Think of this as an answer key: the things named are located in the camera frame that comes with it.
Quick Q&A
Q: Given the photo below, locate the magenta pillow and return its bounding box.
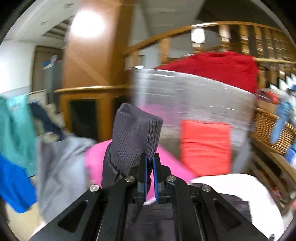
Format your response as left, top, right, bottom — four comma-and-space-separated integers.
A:
84, 138, 197, 201

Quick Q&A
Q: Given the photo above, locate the wooden cabinet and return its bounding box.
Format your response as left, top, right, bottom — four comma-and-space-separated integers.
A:
57, 1, 135, 141

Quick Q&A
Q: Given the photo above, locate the grey garment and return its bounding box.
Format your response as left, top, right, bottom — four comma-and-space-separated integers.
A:
36, 133, 96, 223

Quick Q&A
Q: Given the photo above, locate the wooden shelf unit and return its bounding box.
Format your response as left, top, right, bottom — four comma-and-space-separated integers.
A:
247, 133, 295, 214

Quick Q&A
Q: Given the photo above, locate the white pink bed blanket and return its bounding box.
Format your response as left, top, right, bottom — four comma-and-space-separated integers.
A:
186, 174, 285, 240

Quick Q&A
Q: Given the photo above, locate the light blue cloth in basket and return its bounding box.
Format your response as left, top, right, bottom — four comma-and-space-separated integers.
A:
270, 99, 292, 144

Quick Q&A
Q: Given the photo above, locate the red orange cushion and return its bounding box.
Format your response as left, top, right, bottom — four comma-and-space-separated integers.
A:
180, 120, 231, 177

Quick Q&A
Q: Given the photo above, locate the red cloth on railing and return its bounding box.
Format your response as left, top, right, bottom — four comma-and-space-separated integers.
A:
157, 51, 258, 93

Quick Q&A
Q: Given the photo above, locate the black puffer jacket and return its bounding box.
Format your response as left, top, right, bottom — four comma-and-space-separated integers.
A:
101, 102, 253, 241

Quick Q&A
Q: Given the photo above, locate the silver insulation foil sheet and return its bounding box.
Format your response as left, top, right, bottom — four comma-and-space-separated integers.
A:
132, 68, 255, 158

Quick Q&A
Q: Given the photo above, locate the wicker basket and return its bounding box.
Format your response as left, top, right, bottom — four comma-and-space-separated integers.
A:
251, 108, 295, 156

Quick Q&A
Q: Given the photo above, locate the blue jacket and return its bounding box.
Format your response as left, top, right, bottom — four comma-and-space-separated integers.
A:
1, 155, 37, 213

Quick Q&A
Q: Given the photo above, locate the teal shirt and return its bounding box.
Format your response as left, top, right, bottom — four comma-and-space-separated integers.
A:
1, 95, 36, 177

